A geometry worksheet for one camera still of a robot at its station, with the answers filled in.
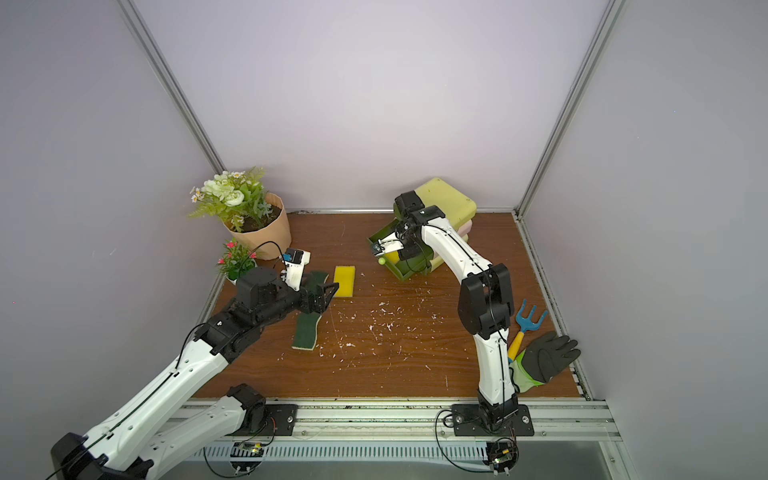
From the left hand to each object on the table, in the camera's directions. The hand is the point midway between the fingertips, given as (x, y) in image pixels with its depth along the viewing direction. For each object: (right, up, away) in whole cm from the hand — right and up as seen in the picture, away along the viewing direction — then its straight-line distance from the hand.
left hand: (328, 280), depth 73 cm
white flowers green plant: (-28, +22, +11) cm, 37 cm away
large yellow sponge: (+16, +5, +22) cm, 28 cm away
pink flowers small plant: (-33, +4, +19) cm, 38 cm away
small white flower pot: (-36, -4, +22) cm, 42 cm away
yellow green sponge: (-10, -18, +14) cm, 25 cm away
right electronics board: (+42, -42, -3) cm, 59 cm away
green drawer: (+24, +2, +17) cm, 29 cm away
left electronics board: (-20, -42, -1) cm, 46 cm away
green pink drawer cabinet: (+37, +19, +19) cm, 46 cm away
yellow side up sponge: (0, -3, +28) cm, 28 cm away
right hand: (+19, +13, +21) cm, 31 cm away
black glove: (+60, -23, +10) cm, 65 cm away
